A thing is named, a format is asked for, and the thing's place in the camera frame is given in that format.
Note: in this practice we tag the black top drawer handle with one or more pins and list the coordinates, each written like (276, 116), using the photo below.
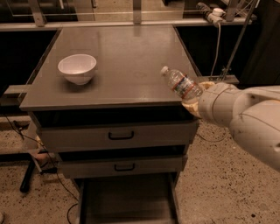
(120, 136)

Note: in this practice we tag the black middle drawer handle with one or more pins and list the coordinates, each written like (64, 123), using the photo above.
(124, 168)

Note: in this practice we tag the grey middle drawer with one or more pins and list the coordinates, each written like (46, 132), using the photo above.
(105, 167)

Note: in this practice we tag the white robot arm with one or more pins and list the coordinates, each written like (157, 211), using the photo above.
(252, 116)

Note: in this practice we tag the grey top drawer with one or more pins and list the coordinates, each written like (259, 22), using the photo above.
(106, 137)

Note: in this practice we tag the dark cabinet at right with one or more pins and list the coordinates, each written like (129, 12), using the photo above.
(257, 62)

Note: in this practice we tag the black cylindrical leg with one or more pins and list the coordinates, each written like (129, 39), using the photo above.
(25, 185)

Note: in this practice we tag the black drawer handle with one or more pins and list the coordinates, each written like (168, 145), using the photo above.
(120, 136)
(124, 168)

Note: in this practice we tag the metal diagonal rod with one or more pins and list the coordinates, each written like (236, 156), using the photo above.
(253, 4)

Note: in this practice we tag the grey metal side bracket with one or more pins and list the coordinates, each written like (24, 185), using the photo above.
(229, 79)

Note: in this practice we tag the white power strip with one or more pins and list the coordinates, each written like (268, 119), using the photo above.
(213, 16)

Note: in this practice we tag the grey drawer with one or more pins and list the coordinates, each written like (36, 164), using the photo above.
(133, 199)
(106, 137)
(105, 167)

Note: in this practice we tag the grey drawer cabinet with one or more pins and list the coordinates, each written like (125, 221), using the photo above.
(127, 86)

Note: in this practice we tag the white ceramic bowl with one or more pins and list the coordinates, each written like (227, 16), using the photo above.
(78, 69)

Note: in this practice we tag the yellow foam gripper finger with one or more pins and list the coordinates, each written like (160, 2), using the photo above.
(191, 102)

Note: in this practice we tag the grey bottom drawer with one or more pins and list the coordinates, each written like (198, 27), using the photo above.
(133, 199)

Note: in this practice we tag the clear plastic water bottle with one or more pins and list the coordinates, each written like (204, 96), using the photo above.
(181, 84)

